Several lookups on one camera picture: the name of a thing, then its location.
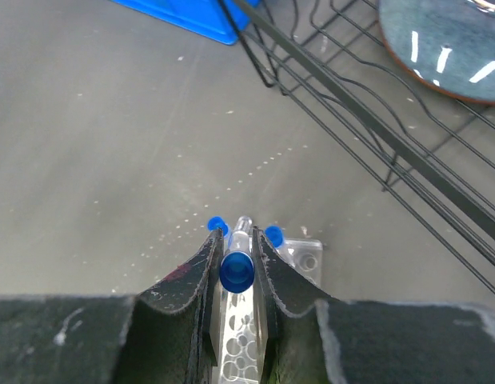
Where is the blue plastic bin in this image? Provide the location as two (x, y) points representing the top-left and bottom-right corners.
(116, 0), (238, 45)

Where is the black wire basket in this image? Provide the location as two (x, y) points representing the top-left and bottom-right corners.
(220, 1), (495, 303)

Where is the blue-capped test tube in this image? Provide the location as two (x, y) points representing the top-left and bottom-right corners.
(265, 225), (285, 250)
(219, 216), (255, 294)
(207, 216), (230, 240)

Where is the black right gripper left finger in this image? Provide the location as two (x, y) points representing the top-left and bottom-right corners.
(0, 230), (223, 383)

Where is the clear test tube rack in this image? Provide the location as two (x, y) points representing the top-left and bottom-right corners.
(210, 238), (323, 383)

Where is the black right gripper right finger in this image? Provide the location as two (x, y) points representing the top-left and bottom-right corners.
(252, 229), (495, 383)

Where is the blue-grey ceramic plate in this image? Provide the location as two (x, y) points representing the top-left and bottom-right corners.
(377, 0), (495, 105)

